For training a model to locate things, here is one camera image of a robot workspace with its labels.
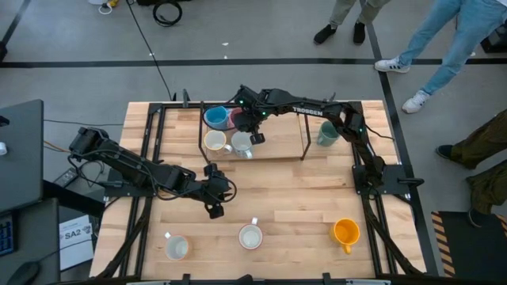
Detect black floor box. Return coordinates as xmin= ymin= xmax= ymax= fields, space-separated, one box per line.
xmin=136 ymin=0 xmax=192 ymax=6

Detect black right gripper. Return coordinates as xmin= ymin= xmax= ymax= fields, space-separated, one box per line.
xmin=236 ymin=84 xmax=274 ymax=146

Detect black metal wooden shelf rack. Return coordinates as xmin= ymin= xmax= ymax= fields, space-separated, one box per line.
xmin=197 ymin=101 xmax=312 ymax=164

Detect plain blue mug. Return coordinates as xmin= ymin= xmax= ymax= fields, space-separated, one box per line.
xmin=203 ymin=105 xmax=231 ymax=131

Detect plain orange mug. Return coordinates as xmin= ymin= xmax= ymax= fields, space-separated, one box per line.
xmin=330 ymin=218 xmax=361 ymax=255

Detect pale patterned mug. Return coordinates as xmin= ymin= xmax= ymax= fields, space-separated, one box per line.
xmin=163 ymin=231 xmax=190 ymax=262

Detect dark grey side cabinet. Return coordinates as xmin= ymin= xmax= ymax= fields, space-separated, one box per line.
xmin=0 ymin=98 xmax=44 ymax=214

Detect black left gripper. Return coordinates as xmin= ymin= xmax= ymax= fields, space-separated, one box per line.
xmin=193 ymin=162 xmax=238 ymax=220

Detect black aluminium table frame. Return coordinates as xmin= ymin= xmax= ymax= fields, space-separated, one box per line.
xmin=94 ymin=101 xmax=427 ymax=285

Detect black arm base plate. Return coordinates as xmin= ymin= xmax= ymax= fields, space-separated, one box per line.
xmin=103 ymin=168 xmax=159 ymax=198
xmin=352 ymin=164 xmax=425 ymax=196

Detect black keyboard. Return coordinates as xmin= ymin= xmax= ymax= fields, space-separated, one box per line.
xmin=0 ymin=213 xmax=17 ymax=257

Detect blue floral patterned mug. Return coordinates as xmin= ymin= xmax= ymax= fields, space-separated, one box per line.
xmin=231 ymin=131 xmax=254 ymax=159

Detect plain green mug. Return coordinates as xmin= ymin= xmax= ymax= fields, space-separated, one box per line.
xmin=316 ymin=120 xmax=341 ymax=148

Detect black equipment case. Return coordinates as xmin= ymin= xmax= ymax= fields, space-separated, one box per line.
xmin=479 ymin=23 xmax=507 ymax=55

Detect plain pink mug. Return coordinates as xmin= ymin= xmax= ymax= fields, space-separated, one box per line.
xmin=228 ymin=107 xmax=249 ymax=131

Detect dark grey side desk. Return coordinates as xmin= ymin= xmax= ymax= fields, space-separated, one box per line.
xmin=0 ymin=197 xmax=61 ymax=285

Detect black computer mouse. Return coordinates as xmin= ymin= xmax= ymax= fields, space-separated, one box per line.
xmin=6 ymin=260 xmax=40 ymax=285

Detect black coiled floor cable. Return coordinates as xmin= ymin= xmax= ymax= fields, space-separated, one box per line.
xmin=152 ymin=0 xmax=184 ymax=28

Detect black yellow striped mat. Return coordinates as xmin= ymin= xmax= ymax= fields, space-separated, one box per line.
xmin=430 ymin=211 xmax=507 ymax=278

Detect long black floor cable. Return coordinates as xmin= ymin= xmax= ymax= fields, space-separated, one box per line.
xmin=125 ymin=0 xmax=178 ymax=102

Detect person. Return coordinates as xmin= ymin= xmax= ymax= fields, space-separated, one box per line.
xmin=374 ymin=0 xmax=507 ymax=115
xmin=435 ymin=108 xmax=507 ymax=229
xmin=313 ymin=0 xmax=391 ymax=46

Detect orange leaf patterned mug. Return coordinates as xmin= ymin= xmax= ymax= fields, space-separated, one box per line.
xmin=203 ymin=129 xmax=234 ymax=156

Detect grey diamond patterned mug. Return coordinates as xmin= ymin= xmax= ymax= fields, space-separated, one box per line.
xmin=238 ymin=216 xmax=264 ymax=251

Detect white SA2 labelled box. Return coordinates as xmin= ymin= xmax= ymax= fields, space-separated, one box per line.
xmin=59 ymin=215 xmax=95 ymax=272

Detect black power adapter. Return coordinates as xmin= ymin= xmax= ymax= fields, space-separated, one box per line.
xmin=53 ymin=167 xmax=80 ymax=189

